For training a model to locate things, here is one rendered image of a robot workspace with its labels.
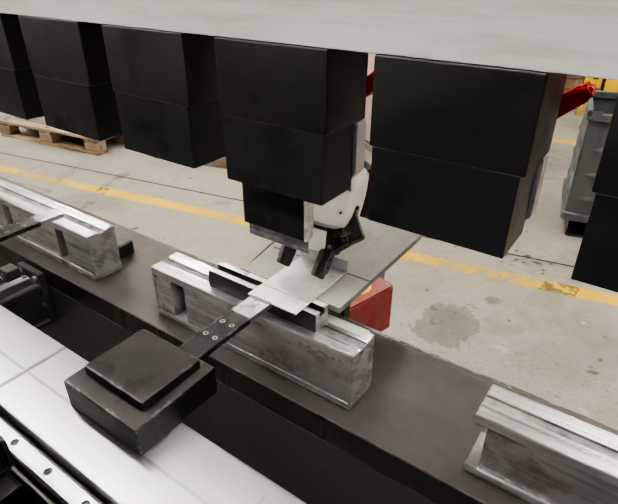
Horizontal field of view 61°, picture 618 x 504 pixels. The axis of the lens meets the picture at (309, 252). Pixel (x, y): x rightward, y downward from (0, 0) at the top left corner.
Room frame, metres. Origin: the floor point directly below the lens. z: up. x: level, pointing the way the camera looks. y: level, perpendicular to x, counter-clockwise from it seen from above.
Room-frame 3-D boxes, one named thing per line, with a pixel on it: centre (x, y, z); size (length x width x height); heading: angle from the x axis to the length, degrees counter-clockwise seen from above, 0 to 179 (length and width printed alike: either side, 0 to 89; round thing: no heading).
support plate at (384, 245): (0.74, -0.04, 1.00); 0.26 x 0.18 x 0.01; 145
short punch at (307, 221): (0.61, 0.04, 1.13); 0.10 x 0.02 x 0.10; 55
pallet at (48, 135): (4.67, 2.05, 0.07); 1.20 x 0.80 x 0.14; 63
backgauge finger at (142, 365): (0.49, 0.14, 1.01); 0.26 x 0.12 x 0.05; 145
